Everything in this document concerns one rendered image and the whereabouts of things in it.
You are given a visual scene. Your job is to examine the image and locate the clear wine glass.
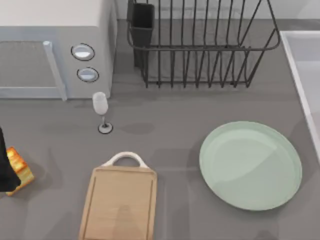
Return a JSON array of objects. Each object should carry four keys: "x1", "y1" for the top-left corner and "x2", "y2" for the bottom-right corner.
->
[{"x1": 92, "y1": 91, "x2": 114, "y2": 134}]

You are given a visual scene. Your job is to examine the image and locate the round microwave knob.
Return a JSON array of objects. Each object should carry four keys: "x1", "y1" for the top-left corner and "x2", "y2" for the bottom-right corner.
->
[
  {"x1": 70, "y1": 43, "x2": 96, "y2": 62},
  {"x1": 76, "y1": 66, "x2": 100, "y2": 83}
]

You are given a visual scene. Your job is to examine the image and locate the wooden cutting board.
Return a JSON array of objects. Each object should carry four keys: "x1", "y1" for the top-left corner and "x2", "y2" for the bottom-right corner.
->
[{"x1": 78, "y1": 151, "x2": 158, "y2": 240}]

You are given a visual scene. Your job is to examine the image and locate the black cutlery holder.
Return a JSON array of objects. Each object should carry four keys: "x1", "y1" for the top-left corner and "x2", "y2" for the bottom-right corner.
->
[{"x1": 126, "y1": 2, "x2": 156, "y2": 68}]

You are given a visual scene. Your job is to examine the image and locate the pale green plate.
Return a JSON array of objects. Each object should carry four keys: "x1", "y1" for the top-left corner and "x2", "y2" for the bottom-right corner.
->
[{"x1": 199, "y1": 121, "x2": 303, "y2": 212}]

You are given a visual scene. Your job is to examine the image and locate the pale microwave oven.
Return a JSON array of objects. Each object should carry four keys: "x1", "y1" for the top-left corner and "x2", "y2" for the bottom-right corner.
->
[{"x1": 0, "y1": 0, "x2": 118, "y2": 101}]

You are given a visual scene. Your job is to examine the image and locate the toasted bread slice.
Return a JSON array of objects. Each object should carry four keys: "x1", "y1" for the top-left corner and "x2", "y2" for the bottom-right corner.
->
[{"x1": 5, "y1": 146, "x2": 35, "y2": 197}]

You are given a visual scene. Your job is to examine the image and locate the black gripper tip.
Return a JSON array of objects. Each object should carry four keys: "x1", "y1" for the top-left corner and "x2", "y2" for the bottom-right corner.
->
[{"x1": 0, "y1": 127, "x2": 22, "y2": 193}]

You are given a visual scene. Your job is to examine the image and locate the black wire dish rack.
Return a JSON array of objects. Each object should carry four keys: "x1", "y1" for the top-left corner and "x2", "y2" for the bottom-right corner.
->
[{"x1": 126, "y1": 0, "x2": 281, "y2": 89}]

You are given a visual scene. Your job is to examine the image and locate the pale microwave door handle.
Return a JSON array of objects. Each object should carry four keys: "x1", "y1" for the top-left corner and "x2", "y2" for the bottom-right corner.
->
[{"x1": 42, "y1": 40, "x2": 68, "y2": 102}]

